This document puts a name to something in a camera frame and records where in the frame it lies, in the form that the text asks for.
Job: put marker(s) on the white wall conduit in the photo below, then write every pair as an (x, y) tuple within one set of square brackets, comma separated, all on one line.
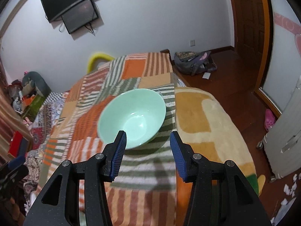
[(14, 11)]

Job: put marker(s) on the orange box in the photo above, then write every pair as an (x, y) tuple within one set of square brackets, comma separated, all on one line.
[(25, 101)]

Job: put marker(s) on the white rolling cabinet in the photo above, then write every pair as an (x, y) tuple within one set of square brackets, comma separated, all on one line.
[(287, 134)]

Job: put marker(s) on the striped patchwork blanket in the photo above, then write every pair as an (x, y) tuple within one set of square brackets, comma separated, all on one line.
[(141, 169)]

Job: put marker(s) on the green bowl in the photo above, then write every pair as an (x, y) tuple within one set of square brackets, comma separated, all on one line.
[(131, 113)]

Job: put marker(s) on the grey plush toy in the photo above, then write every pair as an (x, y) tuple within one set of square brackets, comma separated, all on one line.
[(37, 80)]

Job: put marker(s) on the red box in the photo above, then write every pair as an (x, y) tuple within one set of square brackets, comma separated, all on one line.
[(17, 143)]

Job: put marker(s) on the pink shoe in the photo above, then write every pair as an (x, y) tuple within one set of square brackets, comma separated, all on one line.
[(269, 120)]

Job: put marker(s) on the white paper scraps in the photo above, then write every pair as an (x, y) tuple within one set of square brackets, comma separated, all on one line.
[(288, 189)]

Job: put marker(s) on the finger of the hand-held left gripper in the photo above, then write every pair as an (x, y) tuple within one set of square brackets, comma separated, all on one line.
[(17, 161)]

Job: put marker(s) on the white wall socket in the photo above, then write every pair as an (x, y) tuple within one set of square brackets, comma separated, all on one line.
[(192, 42)]

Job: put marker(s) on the small black monitor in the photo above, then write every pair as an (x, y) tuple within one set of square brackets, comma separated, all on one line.
[(80, 14)]

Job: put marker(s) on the grey backpack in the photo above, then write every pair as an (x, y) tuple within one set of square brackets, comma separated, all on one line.
[(192, 62)]

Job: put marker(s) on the white door with pink print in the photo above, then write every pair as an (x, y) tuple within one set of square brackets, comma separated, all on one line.
[(279, 63)]

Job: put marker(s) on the yellow beige plush blanket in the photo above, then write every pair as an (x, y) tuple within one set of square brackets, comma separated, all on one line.
[(211, 122)]

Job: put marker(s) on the white paper sheet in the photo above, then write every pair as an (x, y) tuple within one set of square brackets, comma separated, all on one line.
[(206, 75)]

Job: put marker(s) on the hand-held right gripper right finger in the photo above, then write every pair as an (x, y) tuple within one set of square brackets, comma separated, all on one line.
[(177, 155)]

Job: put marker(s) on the wooden door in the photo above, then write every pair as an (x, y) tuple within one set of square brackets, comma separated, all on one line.
[(249, 16)]

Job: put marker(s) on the pink bunny toy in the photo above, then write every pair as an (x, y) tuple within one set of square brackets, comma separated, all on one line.
[(27, 122)]

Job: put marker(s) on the patterned quilt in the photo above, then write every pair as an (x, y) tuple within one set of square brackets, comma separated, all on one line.
[(47, 113)]

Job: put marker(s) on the pile of packaged goods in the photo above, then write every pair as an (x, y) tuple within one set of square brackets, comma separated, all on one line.
[(14, 94)]

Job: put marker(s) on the striped brown curtain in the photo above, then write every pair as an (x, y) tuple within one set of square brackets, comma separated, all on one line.
[(7, 122)]

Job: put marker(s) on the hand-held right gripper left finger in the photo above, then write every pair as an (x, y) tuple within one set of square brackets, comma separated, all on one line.
[(118, 155)]

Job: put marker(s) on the green box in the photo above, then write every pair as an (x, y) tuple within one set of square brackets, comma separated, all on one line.
[(35, 104)]

